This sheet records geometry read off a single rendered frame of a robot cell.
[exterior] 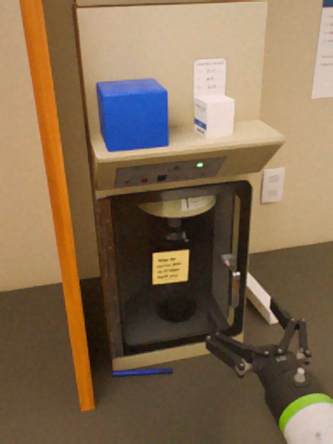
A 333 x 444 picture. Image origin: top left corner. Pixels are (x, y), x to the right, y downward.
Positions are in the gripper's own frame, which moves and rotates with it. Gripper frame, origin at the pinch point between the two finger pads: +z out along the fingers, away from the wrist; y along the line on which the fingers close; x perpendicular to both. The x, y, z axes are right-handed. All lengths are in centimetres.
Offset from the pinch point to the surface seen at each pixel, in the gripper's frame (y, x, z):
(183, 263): 9.9, -7.4, 9.4
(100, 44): 24, -51, 10
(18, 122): 41, -28, 54
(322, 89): -44, -30, 54
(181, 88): 9.9, -43.2, 10.5
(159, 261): 14.9, -8.6, 9.4
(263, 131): -2.7, -36.5, 3.0
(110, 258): 25.0, -10.9, 9.4
